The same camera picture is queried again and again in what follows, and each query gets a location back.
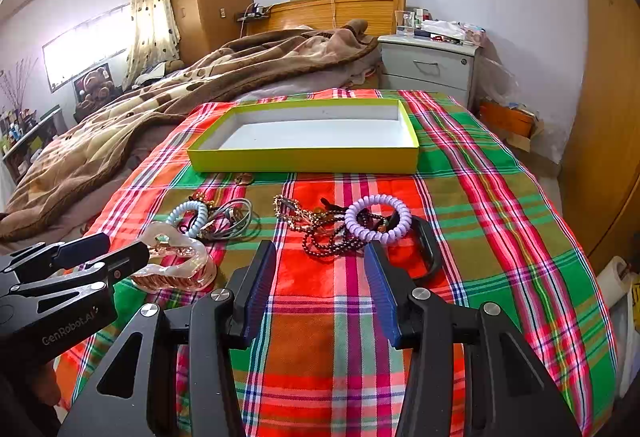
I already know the pearl hair claw clip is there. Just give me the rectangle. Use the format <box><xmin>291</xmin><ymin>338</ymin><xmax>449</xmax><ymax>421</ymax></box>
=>
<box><xmin>131</xmin><ymin>221</ymin><xmax>218</xmax><ymax>293</ymax></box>

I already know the light blue spiral hair tie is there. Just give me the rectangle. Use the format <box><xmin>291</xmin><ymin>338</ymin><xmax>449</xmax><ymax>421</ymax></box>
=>
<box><xmin>165</xmin><ymin>199</ymin><xmax>210</xmax><ymax>240</ymax></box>

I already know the grey flower hair tie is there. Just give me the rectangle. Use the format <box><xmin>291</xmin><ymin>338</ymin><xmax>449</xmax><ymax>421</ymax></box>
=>
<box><xmin>199</xmin><ymin>197</ymin><xmax>254</xmax><ymax>242</ymax></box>

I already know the black smart band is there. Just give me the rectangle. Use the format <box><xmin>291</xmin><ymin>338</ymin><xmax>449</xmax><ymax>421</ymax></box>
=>
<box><xmin>400</xmin><ymin>215</ymin><xmax>444</xmax><ymax>280</ymax></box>

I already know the dark beaded bracelet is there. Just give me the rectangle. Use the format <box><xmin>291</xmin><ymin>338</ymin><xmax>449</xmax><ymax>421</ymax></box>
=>
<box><xmin>301</xmin><ymin>196</ymin><xmax>402</xmax><ymax>259</ymax></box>

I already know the purple spiral hair tie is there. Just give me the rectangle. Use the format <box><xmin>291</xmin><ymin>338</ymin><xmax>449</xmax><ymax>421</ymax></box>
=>
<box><xmin>344</xmin><ymin>194</ymin><xmax>414</xmax><ymax>247</ymax></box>

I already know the gold chain hair clip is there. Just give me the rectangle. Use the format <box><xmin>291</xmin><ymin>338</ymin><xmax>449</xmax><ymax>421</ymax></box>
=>
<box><xmin>272</xmin><ymin>194</ymin><xmax>329</xmax><ymax>233</ymax></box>

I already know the low side shelf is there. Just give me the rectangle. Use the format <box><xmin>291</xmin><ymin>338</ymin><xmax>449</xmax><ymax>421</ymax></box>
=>
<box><xmin>2</xmin><ymin>105</ymin><xmax>67</xmax><ymax>184</ymax></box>

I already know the brown patterned blanket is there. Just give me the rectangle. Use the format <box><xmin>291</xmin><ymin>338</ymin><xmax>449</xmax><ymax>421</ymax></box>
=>
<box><xmin>1</xmin><ymin>20</ymin><xmax>376</xmax><ymax>249</ymax></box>

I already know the paper towel roll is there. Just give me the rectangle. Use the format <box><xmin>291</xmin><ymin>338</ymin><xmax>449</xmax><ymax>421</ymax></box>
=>
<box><xmin>597</xmin><ymin>256</ymin><xmax>631</xmax><ymax>308</ymax></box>

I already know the plaid bed cloth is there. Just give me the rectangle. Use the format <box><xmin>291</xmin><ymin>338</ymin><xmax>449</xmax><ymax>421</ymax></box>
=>
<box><xmin>92</xmin><ymin>91</ymin><xmax>617</xmax><ymax>436</ymax></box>

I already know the wooden door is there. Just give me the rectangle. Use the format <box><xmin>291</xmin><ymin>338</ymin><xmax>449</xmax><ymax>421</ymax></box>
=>
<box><xmin>559</xmin><ymin>0</ymin><xmax>639</xmax><ymax>272</ymax></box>

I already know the dotted curtain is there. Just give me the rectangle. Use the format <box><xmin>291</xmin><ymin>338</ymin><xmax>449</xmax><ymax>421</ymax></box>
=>
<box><xmin>122</xmin><ymin>0</ymin><xmax>180</xmax><ymax>90</ymax></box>

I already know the orange cardboard box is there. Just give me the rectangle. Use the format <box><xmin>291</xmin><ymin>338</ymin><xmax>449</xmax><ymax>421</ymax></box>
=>
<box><xmin>478</xmin><ymin>100</ymin><xmax>544</xmax><ymax>153</ymax></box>

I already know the yellow-green shallow box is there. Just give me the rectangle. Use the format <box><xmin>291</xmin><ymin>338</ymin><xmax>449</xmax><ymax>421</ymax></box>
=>
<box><xmin>188</xmin><ymin>98</ymin><xmax>419</xmax><ymax>175</ymax></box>

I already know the grey bedside cabinet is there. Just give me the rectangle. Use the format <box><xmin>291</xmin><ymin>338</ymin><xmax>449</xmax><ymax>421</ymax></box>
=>
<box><xmin>378</xmin><ymin>35</ymin><xmax>482</xmax><ymax>108</ymax></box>

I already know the wooden headboard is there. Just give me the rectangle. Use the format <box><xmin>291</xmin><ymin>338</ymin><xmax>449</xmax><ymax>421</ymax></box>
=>
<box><xmin>243</xmin><ymin>0</ymin><xmax>406</xmax><ymax>36</ymax></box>

